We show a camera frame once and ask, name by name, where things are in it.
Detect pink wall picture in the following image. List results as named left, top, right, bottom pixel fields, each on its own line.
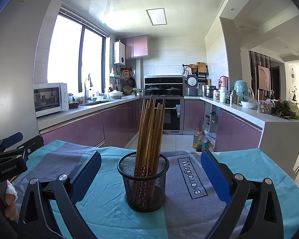
left=258, top=65, right=271, bottom=91

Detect grey refrigerator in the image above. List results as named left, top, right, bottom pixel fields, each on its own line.
left=0, top=0, right=61, bottom=150

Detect dark wooden slat partition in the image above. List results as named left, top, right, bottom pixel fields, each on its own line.
left=249, top=50, right=272, bottom=91

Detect clear plastic food container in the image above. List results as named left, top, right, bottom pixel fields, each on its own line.
left=258, top=100, right=273, bottom=115

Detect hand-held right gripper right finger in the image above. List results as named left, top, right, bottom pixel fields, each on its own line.
left=201, top=151, right=285, bottom=239

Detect teal kitchen appliance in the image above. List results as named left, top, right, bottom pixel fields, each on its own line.
left=233, top=80, right=252, bottom=102

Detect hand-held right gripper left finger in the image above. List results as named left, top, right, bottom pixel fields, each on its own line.
left=17, top=151, right=102, bottom=239

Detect black range hood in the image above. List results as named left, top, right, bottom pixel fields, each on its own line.
left=145, top=75, right=183, bottom=96

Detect dark door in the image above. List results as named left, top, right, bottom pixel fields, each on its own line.
left=270, top=66, right=281, bottom=92

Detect rectangular ceiling light panel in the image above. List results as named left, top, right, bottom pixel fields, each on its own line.
left=146, top=9, right=167, bottom=26

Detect purple base kitchen cabinets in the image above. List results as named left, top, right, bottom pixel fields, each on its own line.
left=40, top=98, right=263, bottom=152

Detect black mesh utensil holder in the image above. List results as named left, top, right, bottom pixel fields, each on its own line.
left=117, top=151, right=170, bottom=213

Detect large steel pot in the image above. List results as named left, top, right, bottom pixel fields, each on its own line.
left=204, top=85, right=217, bottom=98

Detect teal and purple tablecloth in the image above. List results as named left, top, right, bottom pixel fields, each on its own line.
left=9, top=139, right=299, bottom=239

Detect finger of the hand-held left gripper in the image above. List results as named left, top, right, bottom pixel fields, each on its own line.
left=0, top=132, right=24, bottom=156
left=0, top=136, right=44, bottom=166

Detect white water heater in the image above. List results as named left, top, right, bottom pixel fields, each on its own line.
left=113, top=41, right=126, bottom=64

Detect white rice cooker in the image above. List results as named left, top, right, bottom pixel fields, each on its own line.
left=186, top=74, right=199, bottom=97

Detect white microwave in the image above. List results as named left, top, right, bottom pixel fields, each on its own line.
left=33, top=83, right=69, bottom=118

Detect purple wall cabinet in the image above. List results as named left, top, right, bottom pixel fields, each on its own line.
left=121, top=35, right=149, bottom=59

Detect green leafy plant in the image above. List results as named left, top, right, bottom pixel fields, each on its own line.
left=271, top=100, right=299, bottom=120

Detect black built-in oven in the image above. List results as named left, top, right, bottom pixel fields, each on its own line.
left=162, top=98, right=184, bottom=134

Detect steel kitchen faucet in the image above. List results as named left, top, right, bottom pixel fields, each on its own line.
left=84, top=73, right=93, bottom=104

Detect kitchen window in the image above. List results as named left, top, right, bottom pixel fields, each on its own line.
left=47, top=9, right=107, bottom=97

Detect person's left hand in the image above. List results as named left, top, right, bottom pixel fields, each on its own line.
left=4, top=181, right=19, bottom=221

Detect white canister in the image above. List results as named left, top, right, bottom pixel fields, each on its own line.
left=219, top=87, right=229, bottom=104

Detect bunch of bamboo chopsticks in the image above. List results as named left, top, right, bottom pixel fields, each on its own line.
left=133, top=95, right=166, bottom=206

